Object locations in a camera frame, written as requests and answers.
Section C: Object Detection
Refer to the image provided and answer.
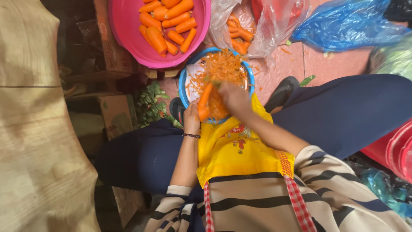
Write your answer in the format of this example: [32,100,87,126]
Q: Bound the heap of shredded carrot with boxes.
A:
[187,48,248,122]

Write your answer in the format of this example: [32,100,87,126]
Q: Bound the beige woven sack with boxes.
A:
[0,0,102,232]

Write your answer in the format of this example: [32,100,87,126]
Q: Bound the stack of red tubs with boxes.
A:
[360,119,412,184]

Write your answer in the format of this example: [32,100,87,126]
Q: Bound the orange peeled carrot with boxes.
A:
[197,82,215,122]

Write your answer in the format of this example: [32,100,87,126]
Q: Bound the heap of green leaf scraps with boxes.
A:
[135,81,183,129]

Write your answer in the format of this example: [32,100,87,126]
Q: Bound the plain cardboard box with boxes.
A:
[111,185,145,229]

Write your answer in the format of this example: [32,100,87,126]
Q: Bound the single green leaf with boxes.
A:
[299,74,317,88]

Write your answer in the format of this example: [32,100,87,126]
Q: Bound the person's right hand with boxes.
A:
[219,81,255,118]

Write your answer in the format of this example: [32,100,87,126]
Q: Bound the clear plastic bag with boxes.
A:
[209,0,311,60]

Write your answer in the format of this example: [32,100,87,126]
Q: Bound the cardboard box with green print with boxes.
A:
[98,94,139,141]

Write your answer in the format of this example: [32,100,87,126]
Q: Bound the yellow apron with checked straps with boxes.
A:
[196,93,318,232]

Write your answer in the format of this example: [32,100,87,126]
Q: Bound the tall cardboard box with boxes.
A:
[93,0,139,80]

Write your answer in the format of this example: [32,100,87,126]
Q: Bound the pink round basin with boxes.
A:
[108,0,212,69]

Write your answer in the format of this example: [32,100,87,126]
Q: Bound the black sandal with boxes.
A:
[169,97,186,126]
[264,76,300,113]

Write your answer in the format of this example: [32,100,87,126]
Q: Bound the person's left hand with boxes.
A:
[183,98,202,134]

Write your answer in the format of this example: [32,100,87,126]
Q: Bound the black plastic bag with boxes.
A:
[383,0,412,23]

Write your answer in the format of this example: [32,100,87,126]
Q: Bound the teal plastic bag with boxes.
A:
[346,155,412,223]

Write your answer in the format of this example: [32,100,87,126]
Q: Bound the small carrot heap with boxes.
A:
[226,13,255,55]

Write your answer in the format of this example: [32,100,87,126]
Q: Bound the blue plastic bag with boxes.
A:
[289,0,411,52]

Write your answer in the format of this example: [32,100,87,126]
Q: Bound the green translucent plastic bag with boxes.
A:
[368,40,412,81]

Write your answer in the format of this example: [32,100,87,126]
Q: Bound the navy trousers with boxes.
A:
[95,74,412,196]

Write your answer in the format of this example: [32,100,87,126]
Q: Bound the pile of peeled carrots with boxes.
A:
[138,0,198,58]

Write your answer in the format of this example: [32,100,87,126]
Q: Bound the red plastic bag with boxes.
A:
[251,0,270,23]

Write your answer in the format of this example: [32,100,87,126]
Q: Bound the blue round basin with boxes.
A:
[178,47,256,125]

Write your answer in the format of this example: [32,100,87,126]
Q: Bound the white plastic sheet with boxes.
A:
[185,63,207,104]

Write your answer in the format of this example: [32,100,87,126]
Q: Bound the beige striped sweater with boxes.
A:
[143,145,412,232]

